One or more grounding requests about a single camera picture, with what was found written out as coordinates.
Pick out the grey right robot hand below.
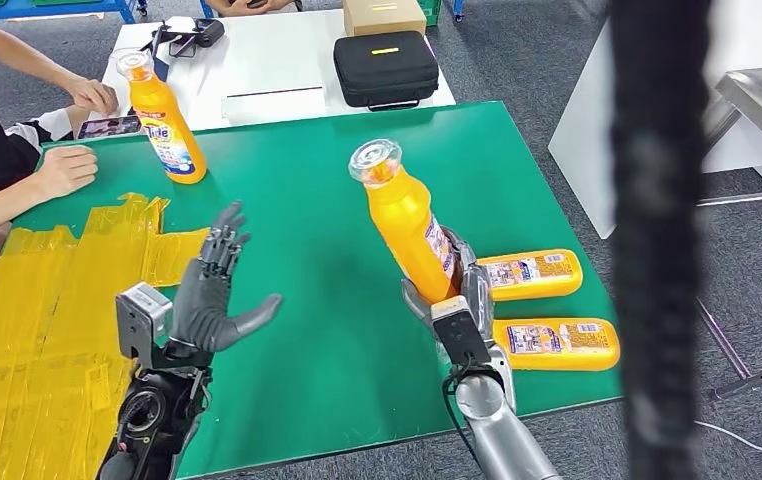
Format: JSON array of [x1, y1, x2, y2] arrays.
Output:
[[400, 226, 496, 344]]

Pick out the person's right hand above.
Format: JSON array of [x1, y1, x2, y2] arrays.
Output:
[[33, 145, 99, 200]]

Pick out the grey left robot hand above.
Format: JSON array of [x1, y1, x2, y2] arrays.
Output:
[[167, 200, 284, 354]]

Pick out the person's left hand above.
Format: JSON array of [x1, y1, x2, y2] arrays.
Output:
[[62, 76, 121, 117]]

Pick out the orange detergent bottle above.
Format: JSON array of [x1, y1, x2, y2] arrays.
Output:
[[347, 139, 462, 306], [492, 317, 621, 373], [475, 248, 584, 303], [114, 49, 209, 185]]

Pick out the smartphone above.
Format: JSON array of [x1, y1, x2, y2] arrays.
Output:
[[77, 115, 144, 140]]

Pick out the blue metal rack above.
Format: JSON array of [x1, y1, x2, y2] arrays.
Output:
[[0, 0, 150, 24]]

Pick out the black headset device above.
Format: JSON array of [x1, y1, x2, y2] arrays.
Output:
[[139, 17, 227, 59]]

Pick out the green table mat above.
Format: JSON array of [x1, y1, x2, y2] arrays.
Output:
[[13, 100, 624, 480]]

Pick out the yellow tape sheet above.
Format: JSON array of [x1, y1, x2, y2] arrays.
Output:
[[0, 192, 213, 480]]

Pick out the white table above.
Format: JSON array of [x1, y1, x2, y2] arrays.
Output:
[[89, 7, 458, 134]]

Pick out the thin black strip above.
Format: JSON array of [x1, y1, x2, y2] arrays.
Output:
[[225, 84, 326, 99]]

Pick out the white panel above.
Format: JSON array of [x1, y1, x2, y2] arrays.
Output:
[[547, 0, 762, 240]]

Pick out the blurred black pole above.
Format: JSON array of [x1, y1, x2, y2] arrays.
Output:
[[609, 0, 714, 480]]

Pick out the black carrying case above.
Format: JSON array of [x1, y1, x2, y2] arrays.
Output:
[[333, 31, 441, 112]]

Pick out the green plastic crate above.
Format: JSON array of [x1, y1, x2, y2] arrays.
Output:
[[418, 0, 445, 28]]

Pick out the cardboard box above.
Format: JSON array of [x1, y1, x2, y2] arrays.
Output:
[[343, 0, 428, 37]]

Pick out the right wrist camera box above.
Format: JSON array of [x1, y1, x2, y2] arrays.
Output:
[[430, 296, 492, 369]]

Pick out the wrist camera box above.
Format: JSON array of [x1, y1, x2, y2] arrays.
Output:
[[430, 296, 492, 369], [114, 282, 177, 372]]

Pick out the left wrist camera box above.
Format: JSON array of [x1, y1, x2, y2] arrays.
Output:
[[114, 282, 177, 372]]

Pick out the white floor cable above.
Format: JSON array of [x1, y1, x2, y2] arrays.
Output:
[[694, 420, 762, 454]]

